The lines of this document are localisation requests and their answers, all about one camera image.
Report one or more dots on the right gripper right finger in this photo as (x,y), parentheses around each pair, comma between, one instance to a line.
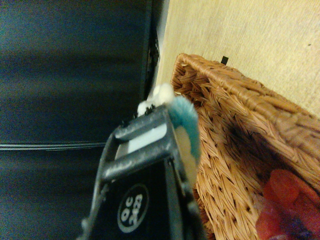
(190,200)

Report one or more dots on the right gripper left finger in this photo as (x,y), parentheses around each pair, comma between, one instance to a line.
(137,165)

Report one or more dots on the blue white plush toy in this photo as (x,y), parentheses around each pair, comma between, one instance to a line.
(186,117)

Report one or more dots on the red toy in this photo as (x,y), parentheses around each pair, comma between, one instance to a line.
(282,185)

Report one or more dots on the brown wicker basket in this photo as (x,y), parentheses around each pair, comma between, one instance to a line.
(237,125)

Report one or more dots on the black curtain stand pole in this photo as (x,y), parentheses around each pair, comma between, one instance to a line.
(50,146)

